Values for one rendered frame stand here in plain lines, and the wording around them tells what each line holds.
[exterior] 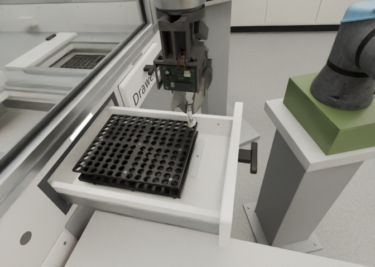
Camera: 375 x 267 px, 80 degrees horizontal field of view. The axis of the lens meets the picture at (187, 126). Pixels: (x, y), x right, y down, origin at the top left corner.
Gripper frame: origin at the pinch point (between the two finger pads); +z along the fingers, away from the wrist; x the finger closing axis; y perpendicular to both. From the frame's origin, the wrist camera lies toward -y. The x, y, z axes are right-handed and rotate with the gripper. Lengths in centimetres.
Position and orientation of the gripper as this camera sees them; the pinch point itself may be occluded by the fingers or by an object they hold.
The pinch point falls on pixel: (190, 105)
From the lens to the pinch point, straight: 48.0
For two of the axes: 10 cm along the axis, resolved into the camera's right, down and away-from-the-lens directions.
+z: 0.5, 7.2, 6.9
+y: -2.3, 6.8, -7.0
